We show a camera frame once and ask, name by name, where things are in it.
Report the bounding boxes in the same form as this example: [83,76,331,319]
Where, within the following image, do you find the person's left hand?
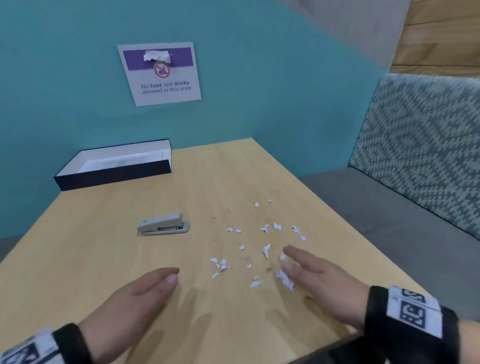
[77,267,181,361]

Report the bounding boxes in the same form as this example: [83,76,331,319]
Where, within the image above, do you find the person's right forearm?
[455,319,480,364]

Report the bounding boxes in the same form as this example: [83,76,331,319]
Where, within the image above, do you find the grey bench seat cushion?
[298,166,480,320]

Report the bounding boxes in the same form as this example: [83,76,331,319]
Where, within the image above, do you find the patterned grey backrest cushion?
[349,73,480,241]

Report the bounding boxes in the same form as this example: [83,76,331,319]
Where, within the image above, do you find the open black box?
[53,139,173,192]

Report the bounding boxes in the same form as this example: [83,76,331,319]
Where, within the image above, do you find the white printed paper sheet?
[77,150,166,173]

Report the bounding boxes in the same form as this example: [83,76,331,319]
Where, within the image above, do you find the grey stapler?
[136,212,191,236]

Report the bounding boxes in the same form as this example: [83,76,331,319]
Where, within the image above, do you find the scattered white paper scraps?
[209,200,307,292]

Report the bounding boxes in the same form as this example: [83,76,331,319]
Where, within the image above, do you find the white and purple wall sign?
[117,42,202,108]

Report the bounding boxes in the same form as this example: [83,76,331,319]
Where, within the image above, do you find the black wrist strap with marker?
[0,323,93,364]
[363,285,461,364]

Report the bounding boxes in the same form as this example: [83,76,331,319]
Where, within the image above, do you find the person's right hand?
[281,245,373,332]

